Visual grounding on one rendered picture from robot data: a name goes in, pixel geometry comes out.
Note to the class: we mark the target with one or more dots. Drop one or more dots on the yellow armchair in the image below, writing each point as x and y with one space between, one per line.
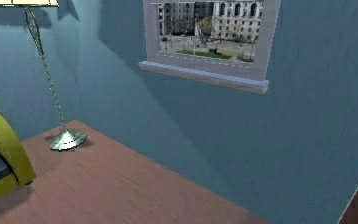
7 146

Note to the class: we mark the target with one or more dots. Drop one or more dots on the silver floor lamp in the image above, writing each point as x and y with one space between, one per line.
66 139

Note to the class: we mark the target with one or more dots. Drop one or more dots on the grey framed window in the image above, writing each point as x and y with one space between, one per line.
207 68

